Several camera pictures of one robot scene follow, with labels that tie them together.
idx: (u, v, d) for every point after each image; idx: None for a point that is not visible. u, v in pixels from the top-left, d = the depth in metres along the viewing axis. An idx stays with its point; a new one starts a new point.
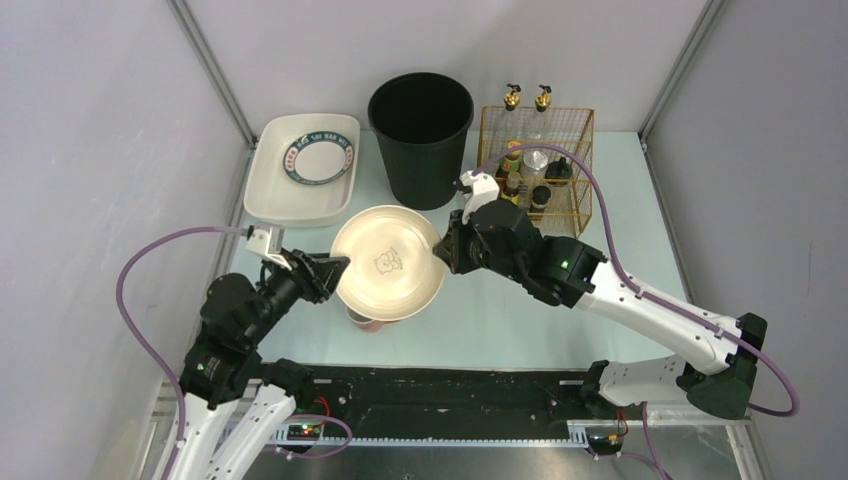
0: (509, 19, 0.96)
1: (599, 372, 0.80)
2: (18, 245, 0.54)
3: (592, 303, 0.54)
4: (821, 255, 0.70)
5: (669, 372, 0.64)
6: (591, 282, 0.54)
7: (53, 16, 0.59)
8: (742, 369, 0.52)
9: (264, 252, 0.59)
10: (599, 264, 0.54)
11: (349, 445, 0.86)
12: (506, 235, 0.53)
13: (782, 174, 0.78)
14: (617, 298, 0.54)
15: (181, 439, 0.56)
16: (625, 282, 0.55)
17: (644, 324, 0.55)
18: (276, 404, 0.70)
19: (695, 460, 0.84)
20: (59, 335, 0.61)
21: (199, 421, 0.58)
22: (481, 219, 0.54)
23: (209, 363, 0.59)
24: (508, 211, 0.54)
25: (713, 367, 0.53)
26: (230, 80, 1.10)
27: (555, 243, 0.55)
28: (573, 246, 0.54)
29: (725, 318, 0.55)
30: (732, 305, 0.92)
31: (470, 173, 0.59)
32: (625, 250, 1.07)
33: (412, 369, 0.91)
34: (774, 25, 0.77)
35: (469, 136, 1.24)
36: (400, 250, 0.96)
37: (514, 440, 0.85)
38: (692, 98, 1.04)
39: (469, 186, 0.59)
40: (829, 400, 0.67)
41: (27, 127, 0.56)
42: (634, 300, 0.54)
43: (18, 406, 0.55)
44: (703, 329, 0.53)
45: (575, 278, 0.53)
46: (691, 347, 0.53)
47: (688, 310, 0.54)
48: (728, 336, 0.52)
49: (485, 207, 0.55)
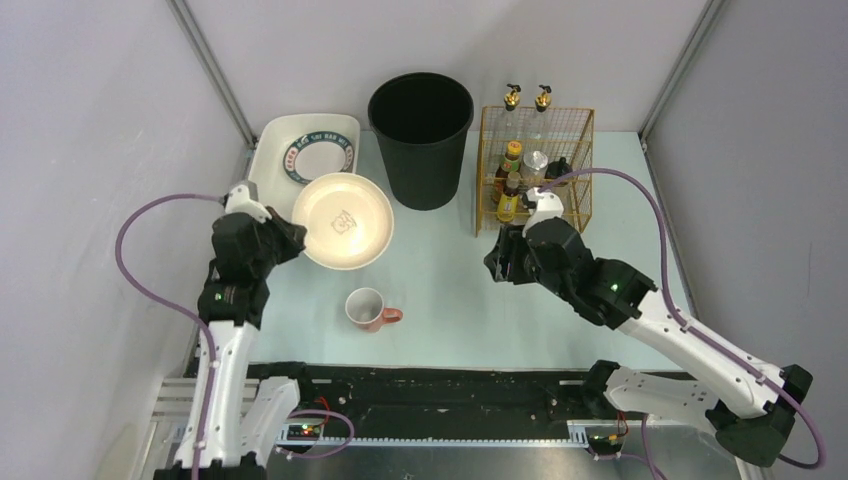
0: (509, 18, 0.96)
1: (608, 374, 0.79)
2: (17, 244, 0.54)
3: (636, 329, 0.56)
4: (822, 255, 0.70)
5: (698, 403, 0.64)
6: (637, 307, 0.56)
7: (54, 17, 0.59)
8: (780, 418, 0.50)
9: (245, 199, 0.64)
10: (649, 292, 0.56)
11: (350, 445, 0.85)
12: (558, 252, 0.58)
13: (783, 173, 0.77)
14: (661, 329, 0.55)
15: (215, 362, 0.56)
16: (672, 313, 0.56)
17: (685, 358, 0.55)
18: (283, 385, 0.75)
19: (694, 461, 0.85)
20: (57, 334, 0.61)
21: (227, 344, 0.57)
22: (536, 235, 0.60)
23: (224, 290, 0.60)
24: (561, 230, 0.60)
25: (751, 412, 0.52)
26: (230, 81, 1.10)
27: (606, 265, 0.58)
28: (623, 270, 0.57)
29: (770, 366, 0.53)
30: (731, 305, 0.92)
31: (537, 190, 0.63)
32: (624, 250, 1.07)
33: (412, 369, 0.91)
34: (774, 25, 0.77)
35: (470, 136, 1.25)
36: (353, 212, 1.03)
37: (514, 440, 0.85)
38: (692, 98, 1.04)
39: (534, 201, 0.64)
40: (831, 399, 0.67)
41: (27, 126, 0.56)
42: (679, 333, 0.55)
43: (17, 406, 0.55)
44: (744, 372, 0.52)
45: (622, 300, 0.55)
46: (730, 388, 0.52)
47: (733, 352, 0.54)
48: (770, 384, 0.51)
49: (540, 225, 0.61)
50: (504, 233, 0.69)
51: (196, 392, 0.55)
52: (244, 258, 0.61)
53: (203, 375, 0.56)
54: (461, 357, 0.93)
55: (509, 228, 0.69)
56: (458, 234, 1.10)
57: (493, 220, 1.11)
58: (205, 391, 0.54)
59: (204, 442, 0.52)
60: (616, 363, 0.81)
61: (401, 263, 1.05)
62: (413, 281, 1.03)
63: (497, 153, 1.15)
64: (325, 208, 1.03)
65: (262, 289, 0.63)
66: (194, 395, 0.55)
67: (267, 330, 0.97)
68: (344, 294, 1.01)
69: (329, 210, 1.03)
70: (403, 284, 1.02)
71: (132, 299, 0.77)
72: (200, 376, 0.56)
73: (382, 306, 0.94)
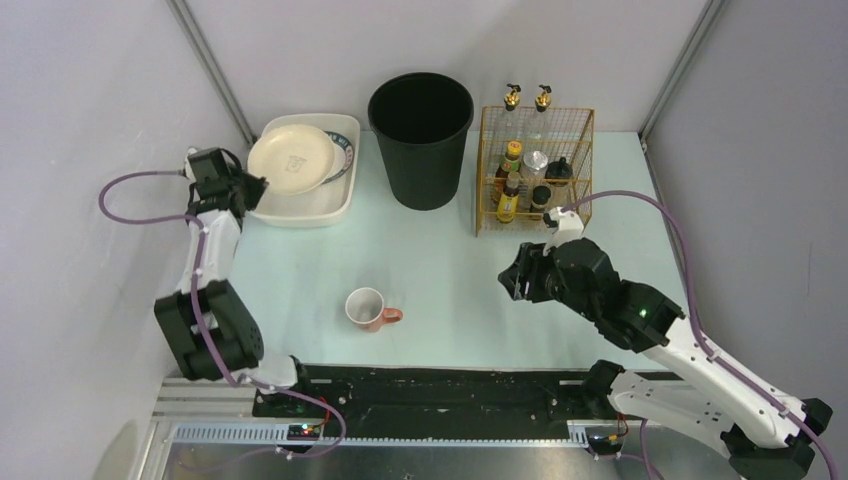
0: (509, 17, 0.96)
1: (613, 376, 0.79)
2: (16, 245, 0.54)
3: (663, 355, 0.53)
4: (822, 255, 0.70)
5: (713, 422, 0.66)
6: (666, 335, 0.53)
7: (54, 17, 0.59)
8: (800, 453, 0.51)
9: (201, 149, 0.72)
10: (677, 319, 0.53)
11: (340, 445, 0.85)
12: (586, 273, 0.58)
13: (782, 173, 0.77)
14: (689, 357, 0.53)
15: (205, 225, 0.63)
16: (699, 342, 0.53)
17: (706, 385, 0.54)
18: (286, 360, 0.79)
19: (694, 460, 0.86)
20: (58, 335, 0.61)
21: (212, 221, 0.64)
22: (564, 255, 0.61)
23: (207, 198, 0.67)
24: (592, 252, 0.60)
25: (769, 441, 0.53)
26: (230, 81, 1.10)
27: (632, 288, 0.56)
28: (650, 296, 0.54)
29: (792, 399, 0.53)
30: (730, 305, 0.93)
31: (560, 209, 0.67)
32: (624, 250, 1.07)
33: (411, 368, 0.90)
34: (775, 26, 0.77)
35: (470, 136, 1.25)
36: (299, 153, 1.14)
37: (515, 440, 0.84)
38: (691, 98, 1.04)
39: (556, 219, 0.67)
40: (834, 400, 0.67)
41: (27, 127, 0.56)
42: (706, 362, 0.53)
43: (19, 406, 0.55)
44: (768, 405, 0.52)
45: (649, 326, 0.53)
46: (752, 419, 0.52)
47: (757, 383, 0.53)
48: (793, 418, 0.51)
49: (569, 245, 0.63)
50: (523, 251, 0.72)
51: (189, 251, 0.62)
52: (220, 175, 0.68)
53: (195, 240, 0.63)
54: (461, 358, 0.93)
55: (529, 247, 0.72)
56: (458, 233, 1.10)
57: (494, 220, 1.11)
58: (198, 248, 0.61)
59: (202, 272, 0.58)
60: (620, 367, 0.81)
61: (400, 263, 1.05)
62: (413, 281, 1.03)
63: (497, 153, 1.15)
64: (276, 164, 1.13)
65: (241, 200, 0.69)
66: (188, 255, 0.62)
67: (267, 330, 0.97)
68: (344, 293, 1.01)
69: (280, 163, 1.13)
70: (403, 284, 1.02)
71: (132, 299, 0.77)
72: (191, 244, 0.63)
73: (382, 306, 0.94)
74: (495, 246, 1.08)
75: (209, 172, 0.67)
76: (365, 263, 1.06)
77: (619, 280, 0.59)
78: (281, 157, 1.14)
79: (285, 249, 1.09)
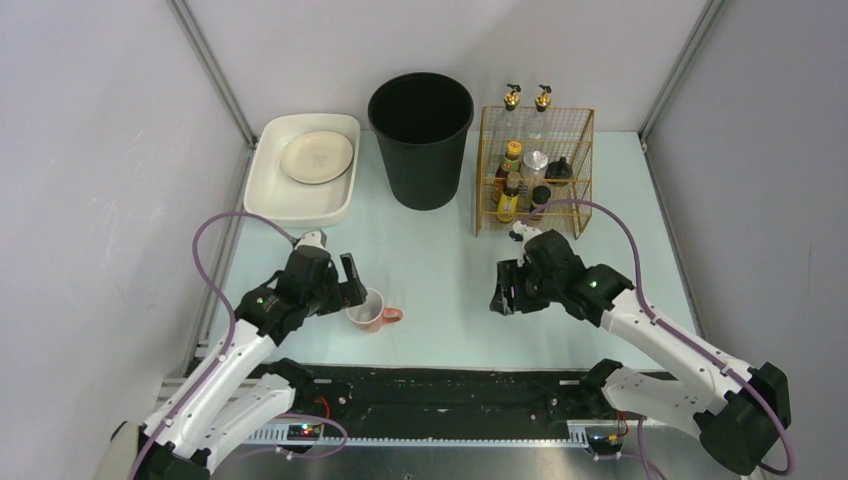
0: (507, 18, 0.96)
1: (609, 371, 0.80)
2: (14, 242, 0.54)
3: (611, 321, 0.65)
4: (821, 256, 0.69)
5: (690, 405, 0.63)
6: (612, 301, 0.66)
7: (53, 19, 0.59)
8: (741, 407, 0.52)
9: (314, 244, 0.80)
10: (626, 289, 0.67)
11: (347, 445, 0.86)
12: (545, 255, 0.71)
13: (783, 172, 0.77)
14: (632, 320, 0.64)
15: (222, 355, 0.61)
16: (644, 309, 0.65)
17: (656, 350, 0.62)
18: (278, 390, 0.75)
19: (694, 461, 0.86)
20: (56, 332, 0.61)
21: (245, 347, 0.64)
22: (530, 242, 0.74)
23: (268, 300, 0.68)
24: (552, 236, 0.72)
25: (719, 406, 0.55)
26: (231, 81, 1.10)
27: (592, 268, 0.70)
28: (605, 274, 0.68)
29: (737, 361, 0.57)
30: (729, 306, 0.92)
31: (522, 224, 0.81)
32: (624, 249, 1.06)
33: (411, 370, 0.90)
34: (774, 24, 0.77)
35: (470, 136, 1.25)
36: (321, 150, 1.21)
37: (514, 440, 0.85)
38: (691, 97, 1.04)
39: (520, 233, 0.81)
40: (833, 403, 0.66)
41: (27, 128, 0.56)
42: (648, 324, 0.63)
43: (18, 403, 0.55)
44: (710, 364, 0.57)
45: (599, 296, 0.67)
46: (696, 378, 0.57)
47: (699, 345, 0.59)
48: (732, 374, 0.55)
49: (535, 235, 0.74)
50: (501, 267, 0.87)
51: (192, 376, 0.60)
52: (306, 281, 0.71)
53: (207, 363, 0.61)
54: (461, 358, 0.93)
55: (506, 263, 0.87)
56: (458, 233, 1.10)
57: (494, 220, 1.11)
58: (203, 373, 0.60)
59: (174, 420, 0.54)
60: (619, 363, 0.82)
61: (401, 263, 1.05)
62: (413, 281, 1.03)
63: (497, 154, 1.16)
64: (302, 158, 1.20)
65: (296, 316, 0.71)
66: (188, 379, 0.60)
67: None
68: None
69: (306, 157, 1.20)
70: (403, 285, 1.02)
71: (131, 299, 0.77)
72: (204, 362, 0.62)
73: (382, 306, 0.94)
74: (496, 245, 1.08)
75: (297, 274, 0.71)
76: (365, 264, 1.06)
77: (578, 264, 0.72)
78: (306, 153, 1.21)
79: (289, 248, 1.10)
